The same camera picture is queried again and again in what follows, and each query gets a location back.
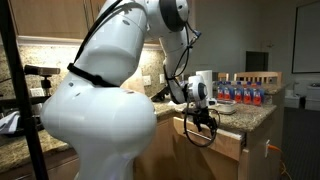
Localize black tripod pole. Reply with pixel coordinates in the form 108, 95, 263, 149
0, 0, 49, 180

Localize white board on wall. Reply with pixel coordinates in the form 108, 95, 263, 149
292, 1, 320, 74

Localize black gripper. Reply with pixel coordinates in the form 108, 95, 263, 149
192, 108, 217, 137

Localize pack of water bottles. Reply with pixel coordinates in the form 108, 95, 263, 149
217, 81, 265, 106

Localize orange power cord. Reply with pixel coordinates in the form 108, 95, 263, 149
267, 143, 293, 180

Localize wooden chair back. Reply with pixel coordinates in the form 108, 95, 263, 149
218, 71, 282, 85

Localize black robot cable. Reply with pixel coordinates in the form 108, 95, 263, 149
66, 0, 222, 148

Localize wooden upper cabinets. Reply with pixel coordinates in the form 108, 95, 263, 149
9, 0, 168, 46

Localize wooden kitchen drawer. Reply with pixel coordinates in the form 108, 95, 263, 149
173, 117, 243, 161

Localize white paper towel roll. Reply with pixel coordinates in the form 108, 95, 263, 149
196, 70, 213, 98

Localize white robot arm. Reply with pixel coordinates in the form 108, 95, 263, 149
40, 0, 218, 180

